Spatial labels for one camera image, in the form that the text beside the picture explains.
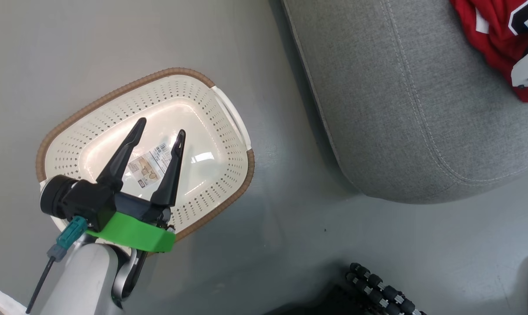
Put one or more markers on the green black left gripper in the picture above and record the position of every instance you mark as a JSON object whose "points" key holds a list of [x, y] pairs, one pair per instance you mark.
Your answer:
{"points": [[132, 232]]}

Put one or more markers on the red jersey garment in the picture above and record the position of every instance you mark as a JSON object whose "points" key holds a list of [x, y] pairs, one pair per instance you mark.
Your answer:
{"points": [[491, 35]]}

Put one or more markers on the grey fabric sofa cushion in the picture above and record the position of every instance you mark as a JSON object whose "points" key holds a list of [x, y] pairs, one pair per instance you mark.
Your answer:
{"points": [[399, 109]]}

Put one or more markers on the paper label sticker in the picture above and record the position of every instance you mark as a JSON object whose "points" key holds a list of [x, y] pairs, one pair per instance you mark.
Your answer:
{"points": [[145, 168]]}

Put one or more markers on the cream perforated laundry basket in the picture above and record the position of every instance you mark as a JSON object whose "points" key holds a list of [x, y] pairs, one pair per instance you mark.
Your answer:
{"points": [[202, 113]]}

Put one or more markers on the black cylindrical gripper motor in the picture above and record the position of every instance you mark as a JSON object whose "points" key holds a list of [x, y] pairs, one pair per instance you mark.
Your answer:
{"points": [[54, 197]]}

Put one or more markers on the black roller wheel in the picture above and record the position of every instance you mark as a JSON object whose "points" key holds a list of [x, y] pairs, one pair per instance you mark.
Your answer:
{"points": [[377, 284]]}

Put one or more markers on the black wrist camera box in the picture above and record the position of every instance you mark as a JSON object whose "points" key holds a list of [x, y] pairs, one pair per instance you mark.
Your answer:
{"points": [[89, 203]]}

